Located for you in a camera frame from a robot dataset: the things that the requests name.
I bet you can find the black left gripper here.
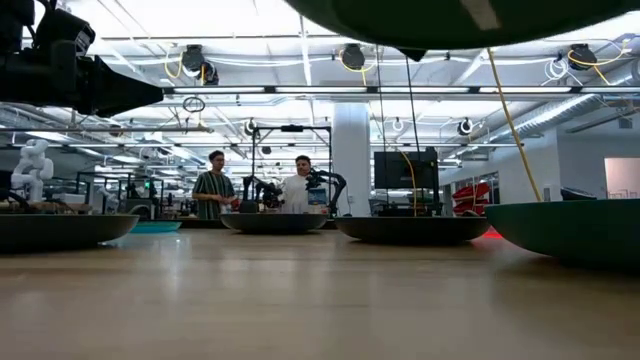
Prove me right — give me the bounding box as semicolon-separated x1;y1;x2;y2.
0;39;165;120

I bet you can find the dark green bowl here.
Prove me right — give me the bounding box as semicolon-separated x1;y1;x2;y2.
283;0;640;51

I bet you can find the translucent cyan plastic plate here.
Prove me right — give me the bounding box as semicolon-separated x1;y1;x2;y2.
128;220;183;235

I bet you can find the dark grey plastic plate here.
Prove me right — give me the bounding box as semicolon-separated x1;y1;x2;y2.
0;213;141;252

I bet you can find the grey ceiling pipe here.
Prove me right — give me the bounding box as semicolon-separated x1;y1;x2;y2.
0;124;215;134

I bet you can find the long ceiling light bar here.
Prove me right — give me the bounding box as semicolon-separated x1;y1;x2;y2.
163;85;640;96

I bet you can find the white humanoid robot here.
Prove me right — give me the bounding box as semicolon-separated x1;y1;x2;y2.
9;138;55;204

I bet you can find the black monitor screen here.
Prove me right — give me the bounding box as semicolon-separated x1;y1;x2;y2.
373;148;441;191

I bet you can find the white structural column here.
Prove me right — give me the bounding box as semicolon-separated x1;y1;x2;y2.
332;102;372;217

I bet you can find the person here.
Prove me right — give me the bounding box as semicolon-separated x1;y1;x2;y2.
279;154;316;215
192;149;237;220

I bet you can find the black equipment stand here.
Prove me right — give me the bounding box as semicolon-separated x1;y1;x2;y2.
369;188;444;218

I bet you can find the black chair back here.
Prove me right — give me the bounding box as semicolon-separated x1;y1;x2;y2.
559;186;599;202

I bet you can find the large green plastic plate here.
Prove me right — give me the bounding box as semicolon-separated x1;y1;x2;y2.
483;198;640;271

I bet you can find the black power cable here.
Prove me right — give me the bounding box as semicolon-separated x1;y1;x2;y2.
403;57;423;154

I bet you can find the black hanging cable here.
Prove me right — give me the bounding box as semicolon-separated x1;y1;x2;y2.
374;44;390;152

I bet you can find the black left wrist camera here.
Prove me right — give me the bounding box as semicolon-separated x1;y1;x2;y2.
32;6;97;57

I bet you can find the long yellow cable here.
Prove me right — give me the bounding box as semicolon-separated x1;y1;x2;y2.
486;47;545;203

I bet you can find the black metal frame stand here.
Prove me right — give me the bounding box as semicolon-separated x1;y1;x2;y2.
251;124;334;216

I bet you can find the short yellow cable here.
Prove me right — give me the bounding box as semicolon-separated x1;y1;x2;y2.
399;149;419;217

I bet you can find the silver ventilation duct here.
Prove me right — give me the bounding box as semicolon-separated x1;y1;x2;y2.
487;59;640;146

